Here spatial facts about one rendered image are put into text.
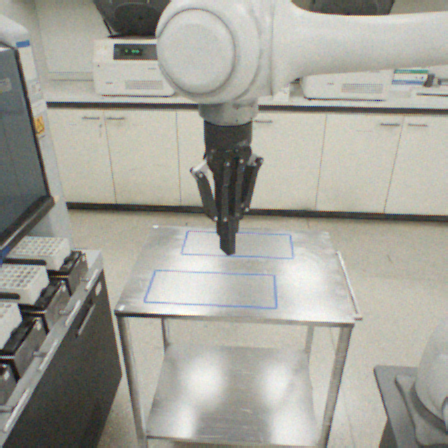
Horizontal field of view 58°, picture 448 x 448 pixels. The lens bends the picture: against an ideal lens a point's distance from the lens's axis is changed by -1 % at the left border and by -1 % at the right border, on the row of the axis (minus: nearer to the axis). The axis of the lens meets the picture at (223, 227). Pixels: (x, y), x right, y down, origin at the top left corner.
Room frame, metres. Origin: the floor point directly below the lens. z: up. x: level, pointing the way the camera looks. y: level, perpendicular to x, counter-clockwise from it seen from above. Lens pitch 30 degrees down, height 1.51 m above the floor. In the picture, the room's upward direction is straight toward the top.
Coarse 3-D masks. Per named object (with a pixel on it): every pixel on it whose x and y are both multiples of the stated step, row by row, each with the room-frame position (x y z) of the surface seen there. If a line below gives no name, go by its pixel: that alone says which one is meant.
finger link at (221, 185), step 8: (224, 160) 0.60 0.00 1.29; (224, 168) 0.59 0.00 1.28; (224, 176) 0.60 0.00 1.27; (216, 184) 0.61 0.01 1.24; (224, 184) 0.60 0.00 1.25; (216, 192) 0.61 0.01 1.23; (224, 192) 0.60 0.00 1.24; (216, 200) 0.61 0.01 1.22; (224, 200) 0.60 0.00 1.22; (216, 208) 0.61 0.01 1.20; (224, 208) 0.60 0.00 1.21; (224, 216) 0.60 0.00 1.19
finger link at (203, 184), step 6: (192, 168) 0.59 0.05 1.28; (192, 174) 0.59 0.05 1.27; (198, 174) 0.58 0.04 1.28; (198, 180) 0.58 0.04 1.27; (204, 180) 0.58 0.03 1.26; (198, 186) 0.60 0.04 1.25; (204, 186) 0.58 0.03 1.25; (210, 186) 0.59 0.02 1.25; (204, 192) 0.58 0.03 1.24; (210, 192) 0.59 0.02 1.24; (204, 198) 0.59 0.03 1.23; (210, 198) 0.59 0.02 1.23; (204, 204) 0.60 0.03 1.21; (210, 204) 0.59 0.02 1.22; (204, 210) 0.61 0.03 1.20; (210, 210) 0.59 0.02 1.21; (216, 210) 0.59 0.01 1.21; (216, 216) 0.59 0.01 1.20
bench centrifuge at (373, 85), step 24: (312, 0) 3.03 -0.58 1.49; (336, 0) 3.02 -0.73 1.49; (360, 0) 3.01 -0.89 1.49; (384, 0) 3.01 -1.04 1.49; (360, 72) 2.76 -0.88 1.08; (384, 72) 2.75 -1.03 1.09; (312, 96) 2.79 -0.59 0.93; (336, 96) 2.77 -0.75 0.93; (360, 96) 2.76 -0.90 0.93; (384, 96) 2.75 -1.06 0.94
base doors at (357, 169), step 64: (64, 128) 2.91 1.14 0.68; (128, 128) 2.87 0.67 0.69; (192, 128) 2.84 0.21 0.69; (256, 128) 2.80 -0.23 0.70; (320, 128) 2.77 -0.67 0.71; (384, 128) 2.74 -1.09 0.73; (64, 192) 2.92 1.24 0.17; (128, 192) 2.88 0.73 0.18; (192, 192) 2.84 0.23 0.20; (256, 192) 2.80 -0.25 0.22; (320, 192) 2.77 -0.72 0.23; (384, 192) 2.73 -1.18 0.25
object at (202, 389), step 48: (192, 240) 1.13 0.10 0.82; (240, 240) 1.13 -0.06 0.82; (288, 240) 1.13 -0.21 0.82; (144, 288) 0.88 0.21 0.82; (192, 288) 0.88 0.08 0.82; (240, 288) 0.88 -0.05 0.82; (288, 288) 0.88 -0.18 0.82; (336, 288) 0.88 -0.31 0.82; (192, 384) 1.01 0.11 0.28; (240, 384) 1.01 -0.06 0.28; (288, 384) 1.01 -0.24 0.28; (336, 384) 0.75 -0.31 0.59; (144, 432) 0.80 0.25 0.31; (192, 432) 0.82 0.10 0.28; (240, 432) 0.82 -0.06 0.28; (288, 432) 0.82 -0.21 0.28
